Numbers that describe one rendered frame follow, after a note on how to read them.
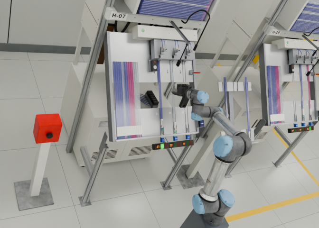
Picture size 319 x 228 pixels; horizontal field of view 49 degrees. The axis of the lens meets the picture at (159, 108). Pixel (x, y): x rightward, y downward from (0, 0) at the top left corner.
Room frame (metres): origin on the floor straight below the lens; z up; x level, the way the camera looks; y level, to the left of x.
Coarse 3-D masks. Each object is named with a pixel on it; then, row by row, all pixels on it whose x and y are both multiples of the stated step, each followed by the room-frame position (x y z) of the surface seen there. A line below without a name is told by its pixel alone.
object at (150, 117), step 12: (156, 108) 1.93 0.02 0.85; (168, 108) 2.00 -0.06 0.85; (180, 108) 2.06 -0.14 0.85; (144, 120) 1.82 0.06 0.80; (156, 120) 1.88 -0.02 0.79; (168, 120) 1.95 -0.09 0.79; (180, 120) 2.01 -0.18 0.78; (192, 120) 2.08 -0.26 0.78; (144, 132) 1.78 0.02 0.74; (156, 132) 1.84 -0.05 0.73; (168, 132) 1.90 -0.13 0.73; (180, 132) 1.96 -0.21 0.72
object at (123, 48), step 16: (112, 32) 2.00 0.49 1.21; (112, 48) 1.94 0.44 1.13; (128, 48) 2.02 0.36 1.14; (144, 48) 2.11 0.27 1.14; (112, 64) 1.88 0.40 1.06; (144, 64) 2.05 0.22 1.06; (160, 64) 2.13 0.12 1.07; (144, 80) 1.98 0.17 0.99; (160, 80) 2.07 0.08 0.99; (176, 80) 2.16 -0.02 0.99; (192, 80) 2.25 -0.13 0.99
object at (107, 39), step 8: (104, 40) 1.97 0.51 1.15; (104, 48) 1.94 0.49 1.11; (104, 56) 1.92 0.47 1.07; (112, 80) 1.82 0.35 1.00; (112, 88) 1.78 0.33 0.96; (112, 96) 1.75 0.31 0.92; (112, 104) 1.73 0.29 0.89; (112, 112) 1.70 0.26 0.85; (112, 120) 1.67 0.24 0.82; (112, 128) 1.64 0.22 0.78; (112, 136) 1.61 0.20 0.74
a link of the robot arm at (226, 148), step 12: (216, 144) 1.52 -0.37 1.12; (228, 144) 1.49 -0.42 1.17; (240, 144) 1.53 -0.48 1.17; (216, 156) 1.49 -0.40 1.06; (228, 156) 1.48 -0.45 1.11; (216, 168) 1.47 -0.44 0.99; (216, 180) 1.45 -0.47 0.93; (204, 192) 1.44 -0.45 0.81; (216, 192) 1.45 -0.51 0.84; (192, 204) 1.44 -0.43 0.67; (204, 204) 1.40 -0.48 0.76; (216, 204) 1.45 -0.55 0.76
